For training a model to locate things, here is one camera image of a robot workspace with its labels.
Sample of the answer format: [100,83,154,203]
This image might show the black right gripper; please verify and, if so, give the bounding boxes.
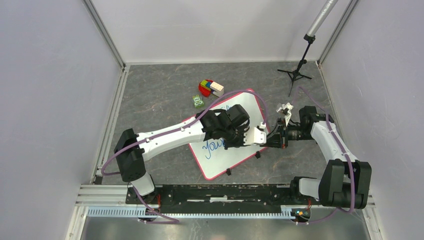
[264,117,314,149]

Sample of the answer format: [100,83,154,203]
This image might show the white board with pink rim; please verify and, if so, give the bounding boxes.
[188,92,265,180]

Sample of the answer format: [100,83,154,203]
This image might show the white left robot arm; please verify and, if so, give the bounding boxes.
[114,104,250,204]

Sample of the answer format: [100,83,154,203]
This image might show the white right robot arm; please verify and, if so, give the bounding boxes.
[265,103,372,211]

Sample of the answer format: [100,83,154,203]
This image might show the green frog toy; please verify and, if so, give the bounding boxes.
[192,95,205,109]

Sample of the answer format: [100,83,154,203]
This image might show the colourful toy block stack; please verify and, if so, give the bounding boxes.
[198,79,225,97]

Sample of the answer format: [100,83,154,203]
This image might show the black tripod stand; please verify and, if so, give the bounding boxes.
[277,0,338,97]

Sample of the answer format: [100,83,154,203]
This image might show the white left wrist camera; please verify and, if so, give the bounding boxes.
[243,123,267,146]

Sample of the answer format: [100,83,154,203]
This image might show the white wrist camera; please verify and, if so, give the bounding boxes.
[243,123,267,146]
[276,102,294,125]

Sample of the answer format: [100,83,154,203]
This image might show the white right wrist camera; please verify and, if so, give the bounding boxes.
[276,102,294,125]

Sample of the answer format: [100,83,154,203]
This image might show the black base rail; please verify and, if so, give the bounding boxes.
[125,184,320,214]

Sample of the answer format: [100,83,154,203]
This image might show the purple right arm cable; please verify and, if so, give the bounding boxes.
[291,86,356,225]

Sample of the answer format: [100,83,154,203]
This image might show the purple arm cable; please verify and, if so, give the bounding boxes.
[291,86,356,225]
[100,89,270,225]

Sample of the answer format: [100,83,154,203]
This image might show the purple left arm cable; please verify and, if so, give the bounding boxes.
[100,89,270,225]

